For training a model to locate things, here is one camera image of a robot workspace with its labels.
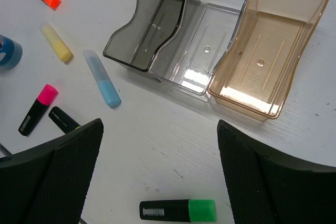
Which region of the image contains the smoky grey plastic container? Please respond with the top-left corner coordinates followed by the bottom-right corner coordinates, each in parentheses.
top-left (103, 0), bottom-right (186, 72)

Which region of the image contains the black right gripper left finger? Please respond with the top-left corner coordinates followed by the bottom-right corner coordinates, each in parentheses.
top-left (1, 119), bottom-right (103, 223)

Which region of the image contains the clear plastic container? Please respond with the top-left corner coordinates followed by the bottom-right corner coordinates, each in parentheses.
top-left (149, 0), bottom-right (247, 102)

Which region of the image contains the yellow cap black highlighter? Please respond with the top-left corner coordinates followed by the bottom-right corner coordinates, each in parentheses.
top-left (48, 106), bottom-right (80, 134)

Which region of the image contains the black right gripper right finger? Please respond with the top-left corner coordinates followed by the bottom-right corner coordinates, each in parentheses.
top-left (217, 120), bottom-right (335, 223)

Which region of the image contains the pink cap black highlighter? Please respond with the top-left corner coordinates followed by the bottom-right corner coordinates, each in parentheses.
top-left (18, 84), bottom-right (58, 136)

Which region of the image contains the pastel blue highlighter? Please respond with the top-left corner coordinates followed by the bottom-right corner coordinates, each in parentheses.
top-left (83, 49), bottom-right (121, 108)

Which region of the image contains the pastel yellow highlighter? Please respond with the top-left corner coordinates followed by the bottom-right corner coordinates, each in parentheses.
top-left (40, 23), bottom-right (72, 62)

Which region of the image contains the amber plastic container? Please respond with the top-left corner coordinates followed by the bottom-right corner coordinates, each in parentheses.
top-left (208, 0), bottom-right (329, 121)

